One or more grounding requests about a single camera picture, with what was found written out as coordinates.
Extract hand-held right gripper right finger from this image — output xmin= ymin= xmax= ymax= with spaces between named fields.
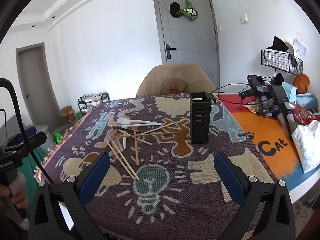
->
xmin=214 ymin=152 xmax=296 ymax=240

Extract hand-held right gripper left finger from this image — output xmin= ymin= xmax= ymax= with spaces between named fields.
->
xmin=28 ymin=152 xmax=111 ymax=240

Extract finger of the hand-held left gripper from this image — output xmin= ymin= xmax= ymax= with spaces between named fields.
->
xmin=2 ymin=131 xmax=47 ymax=158

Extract bundle of wooden chopsticks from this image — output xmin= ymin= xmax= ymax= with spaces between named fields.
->
xmin=105 ymin=119 xmax=186 ymax=181

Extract black plastic spoon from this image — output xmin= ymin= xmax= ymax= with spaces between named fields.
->
xmin=112 ymin=126 xmax=141 ymax=134

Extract white plastic spoon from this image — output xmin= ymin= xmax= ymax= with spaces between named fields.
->
xmin=116 ymin=118 xmax=156 ymax=126

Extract black utensil holder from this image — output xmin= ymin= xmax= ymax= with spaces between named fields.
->
xmin=189 ymin=92 xmax=213 ymax=144

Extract person's left hand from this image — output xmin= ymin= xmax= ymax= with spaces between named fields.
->
xmin=10 ymin=188 xmax=28 ymax=209

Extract teal cloth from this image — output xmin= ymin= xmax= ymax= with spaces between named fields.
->
xmin=29 ymin=144 xmax=52 ymax=180

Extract cardboard box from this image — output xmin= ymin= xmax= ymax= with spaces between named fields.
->
xmin=60 ymin=106 xmax=78 ymax=124

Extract printed woven blanket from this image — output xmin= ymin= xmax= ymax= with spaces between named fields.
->
xmin=34 ymin=93 xmax=278 ymax=240

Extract orange cat desk mat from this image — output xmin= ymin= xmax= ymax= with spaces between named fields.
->
xmin=216 ymin=92 xmax=320 ymax=200

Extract black shoe rack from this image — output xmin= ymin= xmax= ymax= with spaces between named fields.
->
xmin=77 ymin=92 xmax=111 ymax=117

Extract plush slippers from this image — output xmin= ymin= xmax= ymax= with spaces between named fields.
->
xmin=79 ymin=93 xmax=108 ymax=103

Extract colourful snack packet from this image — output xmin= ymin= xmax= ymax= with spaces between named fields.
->
xmin=244 ymin=104 xmax=262 ymax=113

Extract white plastic bag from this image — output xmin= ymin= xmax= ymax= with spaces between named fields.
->
xmin=291 ymin=119 xmax=320 ymax=173

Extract red plastic basket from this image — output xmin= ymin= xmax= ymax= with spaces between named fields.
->
xmin=291 ymin=102 xmax=320 ymax=125

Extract black hand-held device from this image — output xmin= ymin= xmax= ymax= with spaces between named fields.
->
xmin=256 ymin=84 xmax=300 ymax=140
xmin=239 ymin=74 xmax=269 ymax=105

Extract light blue tissue box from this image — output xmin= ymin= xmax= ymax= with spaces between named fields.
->
xmin=282 ymin=82 xmax=297 ymax=103

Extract beige chair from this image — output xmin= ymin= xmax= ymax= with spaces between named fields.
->
xmin=136 ymin=64 xmax=217 ymax=97

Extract light blue packet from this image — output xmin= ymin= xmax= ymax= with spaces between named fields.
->
xmin=296 ymin=93 xmax=320 ymax=113

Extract orange plush toy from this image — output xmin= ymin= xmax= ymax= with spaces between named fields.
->
xmin=293 ymin=73 xmax=310 ymax=94

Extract black cloth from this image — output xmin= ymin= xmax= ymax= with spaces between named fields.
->
xmin=271 ymin=36 xmax=290 ymax=53

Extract cream round plate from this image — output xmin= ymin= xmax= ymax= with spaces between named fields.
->
xmin=284 ymin=39 xmax=297 ymax=55

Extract green panda bag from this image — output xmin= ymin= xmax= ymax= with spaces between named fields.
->
xmin=176 ymin=0 xmax=200 ymax=22

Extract black hat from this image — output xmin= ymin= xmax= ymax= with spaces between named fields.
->
xmin=169 ymin=2 xmax=182 ymax=19

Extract black desk cable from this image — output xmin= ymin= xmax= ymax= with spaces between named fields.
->
xmin=212 ymin=82 xmax=250 ymax=98

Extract black wire wall basket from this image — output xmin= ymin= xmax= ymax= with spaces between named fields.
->
xmin=261 ymin=50 xmax=304 ymax=76

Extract black door handle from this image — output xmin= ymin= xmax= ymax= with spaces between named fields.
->
xmin=165 ymin=44 xmax=177 ymax=59

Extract white wall paper sheet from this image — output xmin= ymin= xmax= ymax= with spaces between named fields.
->
xmin=292 ymin=38 xmax=309 ymax=60

